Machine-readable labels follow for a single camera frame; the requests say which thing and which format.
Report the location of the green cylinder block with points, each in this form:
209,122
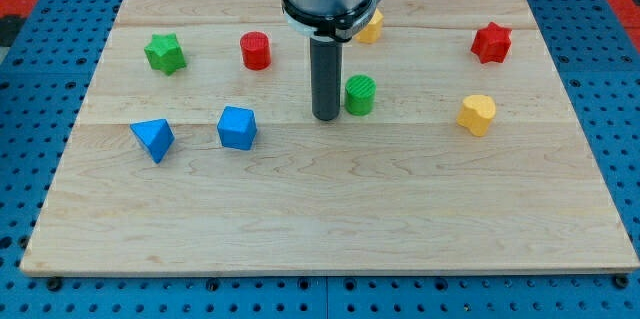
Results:
360,93

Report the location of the green star block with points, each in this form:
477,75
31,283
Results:
164,53

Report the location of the red star block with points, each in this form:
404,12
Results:
492,43

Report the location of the yellow pentagon block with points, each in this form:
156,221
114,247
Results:
373,30

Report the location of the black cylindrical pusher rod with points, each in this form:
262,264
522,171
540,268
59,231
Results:
326,70

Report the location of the wooden board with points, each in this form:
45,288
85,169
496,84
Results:
404,190

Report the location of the yellow heart block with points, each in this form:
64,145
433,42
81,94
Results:
476,114

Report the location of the blue triangular prism block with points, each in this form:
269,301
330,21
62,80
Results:
154,136

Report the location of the blue cube block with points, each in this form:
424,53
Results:
237,128

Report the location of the red cylinder block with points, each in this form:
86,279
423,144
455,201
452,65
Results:
255,48

